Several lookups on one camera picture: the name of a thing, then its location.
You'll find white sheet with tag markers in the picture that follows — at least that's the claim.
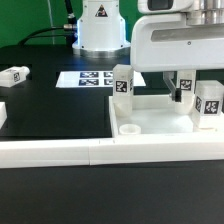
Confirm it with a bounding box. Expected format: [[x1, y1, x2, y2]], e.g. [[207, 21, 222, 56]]
[[56, 71, 145, 88]]

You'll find white fence bar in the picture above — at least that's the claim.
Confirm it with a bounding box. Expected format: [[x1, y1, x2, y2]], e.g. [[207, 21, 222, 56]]
[[0, 102, 7, 129], [0, 134, 224, 169]]

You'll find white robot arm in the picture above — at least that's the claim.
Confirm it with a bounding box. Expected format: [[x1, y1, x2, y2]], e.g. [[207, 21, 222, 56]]
[[130, 0, 224, 102]]

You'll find white square tabletop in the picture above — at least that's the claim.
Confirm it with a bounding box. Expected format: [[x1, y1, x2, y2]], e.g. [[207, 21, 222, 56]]
[[109, 95, 224, 143]]

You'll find black cable at base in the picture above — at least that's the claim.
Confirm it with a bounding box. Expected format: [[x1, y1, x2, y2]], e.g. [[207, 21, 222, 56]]
[[17, 0, 78, 46]]

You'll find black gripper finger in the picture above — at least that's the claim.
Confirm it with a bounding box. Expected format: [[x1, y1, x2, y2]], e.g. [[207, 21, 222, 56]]
[[163, 71, 182, 102]]

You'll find white front fence bar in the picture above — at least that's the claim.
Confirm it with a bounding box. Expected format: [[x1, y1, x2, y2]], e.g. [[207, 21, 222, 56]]
[[0, 134, 224, 169]]

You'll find white left fence bar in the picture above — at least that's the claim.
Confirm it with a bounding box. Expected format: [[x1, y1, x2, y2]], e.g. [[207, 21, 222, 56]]
[[0, 102, 7, 129]]

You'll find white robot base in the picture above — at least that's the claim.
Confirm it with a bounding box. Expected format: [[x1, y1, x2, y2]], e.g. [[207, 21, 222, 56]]
[[72, 0, 130, 58]]

